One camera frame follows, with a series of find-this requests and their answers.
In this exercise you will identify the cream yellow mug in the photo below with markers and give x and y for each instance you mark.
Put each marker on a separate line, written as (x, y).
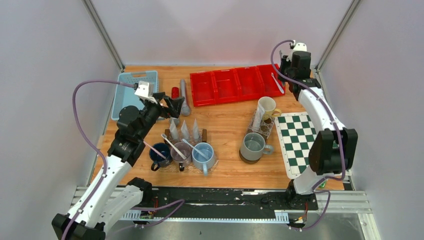
(269, 108)

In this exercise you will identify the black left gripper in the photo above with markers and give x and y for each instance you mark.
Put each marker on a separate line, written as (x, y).
(174, 105)

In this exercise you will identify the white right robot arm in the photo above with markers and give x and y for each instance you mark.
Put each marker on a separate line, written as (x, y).
(332, 152)

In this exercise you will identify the silver microphone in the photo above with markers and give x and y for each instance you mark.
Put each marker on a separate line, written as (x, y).
(185, 109)

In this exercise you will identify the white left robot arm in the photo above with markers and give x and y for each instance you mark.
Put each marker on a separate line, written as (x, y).
(94, 214)

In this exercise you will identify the light blue plastic basket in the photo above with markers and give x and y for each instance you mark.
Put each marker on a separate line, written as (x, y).
(125, 96)

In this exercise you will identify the clear textured plastic sheet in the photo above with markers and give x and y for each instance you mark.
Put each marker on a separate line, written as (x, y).
(265, 127)

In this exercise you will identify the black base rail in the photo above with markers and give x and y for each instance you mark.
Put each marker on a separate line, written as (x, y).
(226, 203)

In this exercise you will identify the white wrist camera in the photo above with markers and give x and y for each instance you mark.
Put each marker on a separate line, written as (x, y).
(145, 91)
(296, 47)

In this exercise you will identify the left aluminium frame post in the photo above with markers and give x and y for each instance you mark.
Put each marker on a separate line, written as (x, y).
(93, 13)

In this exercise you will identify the dark blue mug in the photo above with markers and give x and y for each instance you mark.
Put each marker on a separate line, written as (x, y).
(157, 161)

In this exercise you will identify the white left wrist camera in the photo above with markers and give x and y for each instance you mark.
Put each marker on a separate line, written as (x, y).
(145, 91)

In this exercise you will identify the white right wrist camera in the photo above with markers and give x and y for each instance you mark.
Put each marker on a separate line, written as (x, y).
(296, 47)

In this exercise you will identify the light blue toothbrush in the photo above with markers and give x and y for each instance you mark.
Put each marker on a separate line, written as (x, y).
(280, 88)
(193, 147)

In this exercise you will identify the purple grey mug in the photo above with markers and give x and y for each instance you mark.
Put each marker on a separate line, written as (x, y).
(182, 161)

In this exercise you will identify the green white chessboard mat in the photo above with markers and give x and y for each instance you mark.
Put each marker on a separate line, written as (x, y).
(296, 135)

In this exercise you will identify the grey green mug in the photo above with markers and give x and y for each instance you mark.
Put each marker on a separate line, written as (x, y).
(253, 147)

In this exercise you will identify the red bin with clear sheet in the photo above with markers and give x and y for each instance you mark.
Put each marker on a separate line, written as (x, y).
(227, 87)

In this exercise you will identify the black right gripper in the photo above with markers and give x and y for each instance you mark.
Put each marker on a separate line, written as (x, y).
(284, 62)

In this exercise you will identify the grey toothpaste tube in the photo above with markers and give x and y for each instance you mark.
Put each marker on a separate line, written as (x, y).
(185, 131)

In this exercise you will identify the white toothbrush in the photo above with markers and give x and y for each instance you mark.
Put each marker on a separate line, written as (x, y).
(173, 146)

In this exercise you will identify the aluminium corner frame post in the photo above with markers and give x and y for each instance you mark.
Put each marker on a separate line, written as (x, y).
(349, 13)

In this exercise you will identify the red glitter microphone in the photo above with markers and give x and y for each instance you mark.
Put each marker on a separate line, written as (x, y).
(175, 92)

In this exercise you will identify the brown oval wooden tray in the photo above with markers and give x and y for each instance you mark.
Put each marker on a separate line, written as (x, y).
(254, 143)

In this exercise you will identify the light blue mug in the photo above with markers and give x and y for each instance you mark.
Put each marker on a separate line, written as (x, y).
(200, 162)

